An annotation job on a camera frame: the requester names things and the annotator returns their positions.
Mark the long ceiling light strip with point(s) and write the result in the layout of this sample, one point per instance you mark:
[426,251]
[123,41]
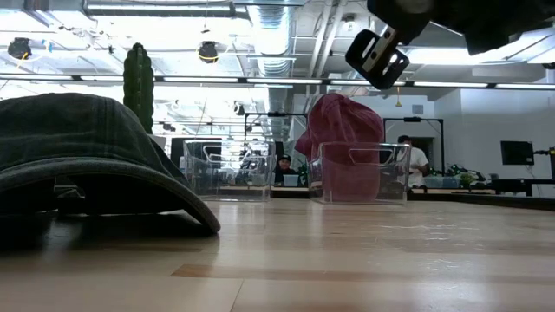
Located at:
[282,81]

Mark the black background desk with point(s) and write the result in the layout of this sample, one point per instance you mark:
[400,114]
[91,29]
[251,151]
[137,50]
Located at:
[520,184]

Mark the silver round ventilation duct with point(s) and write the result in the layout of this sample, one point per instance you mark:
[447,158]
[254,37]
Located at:
[360,65]
[273,30]

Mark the yellow hanging pendant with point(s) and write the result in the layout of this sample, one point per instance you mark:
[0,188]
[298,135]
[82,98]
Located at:
[398,104]

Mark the black aluminium table frame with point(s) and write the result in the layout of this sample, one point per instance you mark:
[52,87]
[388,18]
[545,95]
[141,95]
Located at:
[477,201]

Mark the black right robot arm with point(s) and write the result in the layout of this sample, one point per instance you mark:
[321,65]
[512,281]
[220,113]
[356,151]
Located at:
[498,26]

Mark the person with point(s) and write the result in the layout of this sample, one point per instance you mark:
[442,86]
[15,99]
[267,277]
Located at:
[418,162]
[284,162]

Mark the small green potted plant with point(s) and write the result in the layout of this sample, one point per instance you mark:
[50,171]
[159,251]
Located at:
[302,171]
[466,178]

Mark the clear plastic bin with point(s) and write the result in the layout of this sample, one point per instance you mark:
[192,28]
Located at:
[260,173]
[399,173]

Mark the dark grey baseball cap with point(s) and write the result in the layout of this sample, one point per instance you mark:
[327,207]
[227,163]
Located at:
[86,130]

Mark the green cactus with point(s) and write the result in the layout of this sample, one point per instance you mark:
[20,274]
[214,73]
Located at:
[139,86]

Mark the pale blue tray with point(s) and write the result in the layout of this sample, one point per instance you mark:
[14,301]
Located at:
[440,182]

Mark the black gantry frame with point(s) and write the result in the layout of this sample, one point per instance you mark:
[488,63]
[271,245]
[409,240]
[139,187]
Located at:
[412,119]

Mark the pale blue box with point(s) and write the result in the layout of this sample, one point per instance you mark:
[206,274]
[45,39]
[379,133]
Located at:
[291,180]

